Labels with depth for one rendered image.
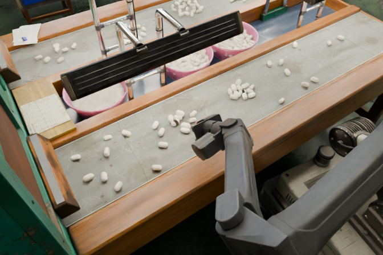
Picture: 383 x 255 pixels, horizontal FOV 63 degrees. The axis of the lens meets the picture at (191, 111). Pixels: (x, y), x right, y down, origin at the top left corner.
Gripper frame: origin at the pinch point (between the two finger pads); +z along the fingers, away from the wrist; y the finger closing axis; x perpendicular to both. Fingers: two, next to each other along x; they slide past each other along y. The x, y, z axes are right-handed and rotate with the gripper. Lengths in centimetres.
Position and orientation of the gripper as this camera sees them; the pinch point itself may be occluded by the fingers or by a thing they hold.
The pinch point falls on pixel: (196, 127)
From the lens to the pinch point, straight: 105.9
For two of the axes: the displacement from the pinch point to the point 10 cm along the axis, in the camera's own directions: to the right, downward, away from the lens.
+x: 3.4, 9.2, 2.0
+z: -4.3, -0.4, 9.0
